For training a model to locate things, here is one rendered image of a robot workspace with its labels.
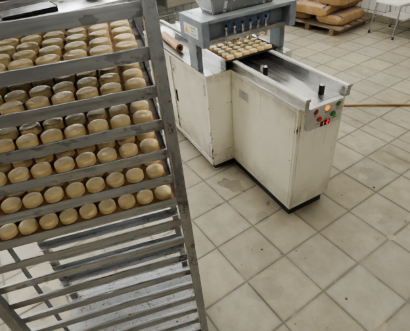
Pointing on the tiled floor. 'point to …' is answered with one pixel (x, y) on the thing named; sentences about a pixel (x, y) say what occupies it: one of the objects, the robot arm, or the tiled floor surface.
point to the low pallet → (332, 25)
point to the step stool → (396, 13)
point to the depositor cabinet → (204, 102)
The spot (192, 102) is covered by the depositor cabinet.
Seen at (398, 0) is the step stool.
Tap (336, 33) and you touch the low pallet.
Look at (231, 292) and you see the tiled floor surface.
